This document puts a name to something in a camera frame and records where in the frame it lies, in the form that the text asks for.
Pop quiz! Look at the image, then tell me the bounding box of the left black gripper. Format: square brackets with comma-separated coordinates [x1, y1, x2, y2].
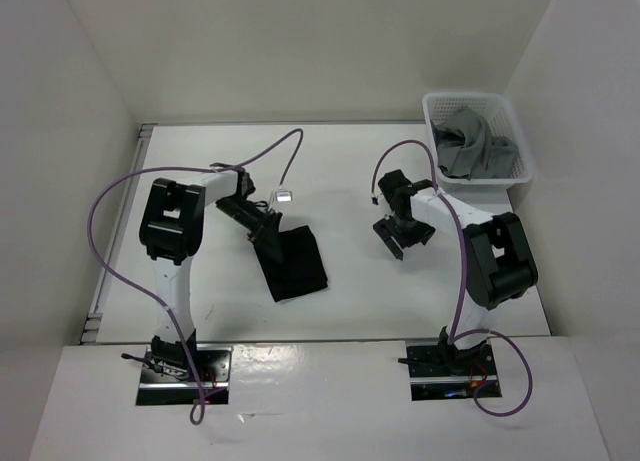
[214, 195, 282, 262]

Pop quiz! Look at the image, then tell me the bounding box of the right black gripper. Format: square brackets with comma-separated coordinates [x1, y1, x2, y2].
[374, 211, 437, 260]

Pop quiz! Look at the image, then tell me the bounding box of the black skirt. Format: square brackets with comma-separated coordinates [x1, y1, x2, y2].
[255, 225, 328, 302]

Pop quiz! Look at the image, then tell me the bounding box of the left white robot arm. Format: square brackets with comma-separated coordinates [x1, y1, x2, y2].
[139, 166, 284, 381]

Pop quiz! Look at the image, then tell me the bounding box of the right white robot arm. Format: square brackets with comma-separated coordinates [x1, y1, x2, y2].
[372, 170, 538, 374]

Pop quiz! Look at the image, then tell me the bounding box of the grey skirt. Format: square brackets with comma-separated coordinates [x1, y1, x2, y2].
[431, 106, 518, 180]

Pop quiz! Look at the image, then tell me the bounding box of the white plastic basket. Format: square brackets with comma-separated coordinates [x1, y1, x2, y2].
[422, 91, 536, 193]

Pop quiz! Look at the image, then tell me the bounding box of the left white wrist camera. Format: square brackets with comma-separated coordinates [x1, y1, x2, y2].
[270, 189, 293, 204]

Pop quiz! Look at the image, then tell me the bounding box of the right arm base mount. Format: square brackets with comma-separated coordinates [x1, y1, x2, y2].
[398, 340, 502, 401]

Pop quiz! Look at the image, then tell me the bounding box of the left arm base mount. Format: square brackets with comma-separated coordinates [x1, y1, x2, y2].
[121, 344, 233, 406]

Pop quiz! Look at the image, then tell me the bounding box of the aluminium table edge rail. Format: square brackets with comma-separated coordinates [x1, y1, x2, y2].
[79, 123, 157, 346]

